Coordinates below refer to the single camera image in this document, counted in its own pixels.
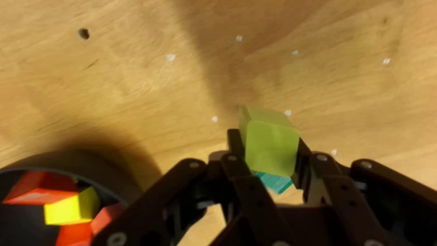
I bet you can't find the green cube toy block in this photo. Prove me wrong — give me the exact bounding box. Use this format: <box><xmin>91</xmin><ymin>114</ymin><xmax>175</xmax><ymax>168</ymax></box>
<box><xmin>252</xmin><ymin>169</ymin><xmax>296</xmax><ymax>195</ymax></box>

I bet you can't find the red triangular toy block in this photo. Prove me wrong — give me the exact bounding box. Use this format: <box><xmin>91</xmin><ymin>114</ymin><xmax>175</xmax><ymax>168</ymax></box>
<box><xmin>2</xmin><ymin>169</ymin><xmax>80</xmax><ymax>207</ymax></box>

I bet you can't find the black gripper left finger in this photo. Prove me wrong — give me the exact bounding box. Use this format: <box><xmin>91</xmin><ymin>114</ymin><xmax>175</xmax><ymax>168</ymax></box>
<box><xmin>91</xmin><ymin>128</ymin><xmax>275</xmax><ymax>246</ymax></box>

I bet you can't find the black bowl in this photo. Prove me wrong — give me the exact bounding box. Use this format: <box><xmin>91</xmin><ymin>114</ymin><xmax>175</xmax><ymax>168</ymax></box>
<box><xmin>0</xmin><ymin>149</ymin><xmax>144</xmax><ymax>246</ymax></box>

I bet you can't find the large yellow toy block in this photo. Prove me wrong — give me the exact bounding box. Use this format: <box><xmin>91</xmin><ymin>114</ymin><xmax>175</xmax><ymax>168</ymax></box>
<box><xmin>43</xmin><ymin>184</ymin><xmax>103</xmax><ymax>226</ymax></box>

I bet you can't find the red rectangular toy block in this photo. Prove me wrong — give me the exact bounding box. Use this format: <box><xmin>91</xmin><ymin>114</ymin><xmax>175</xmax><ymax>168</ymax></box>
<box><xmin>54</xmin><ymin>221</ymin><xmax>95</xmax><ymax>246</ymax></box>

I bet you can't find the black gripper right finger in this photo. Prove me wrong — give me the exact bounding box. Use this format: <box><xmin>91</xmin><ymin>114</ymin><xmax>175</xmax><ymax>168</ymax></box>
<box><xmin>293</xmin><ymin>138</ymin><xmax>437</xmax><ymax>246</ymax></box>

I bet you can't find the yellow cube toy block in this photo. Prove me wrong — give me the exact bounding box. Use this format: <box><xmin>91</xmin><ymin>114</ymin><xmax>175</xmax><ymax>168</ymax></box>
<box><xmin>238</xmin><ymin>105</ymin><xmax>302</xmax><ymax>179</ymax></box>

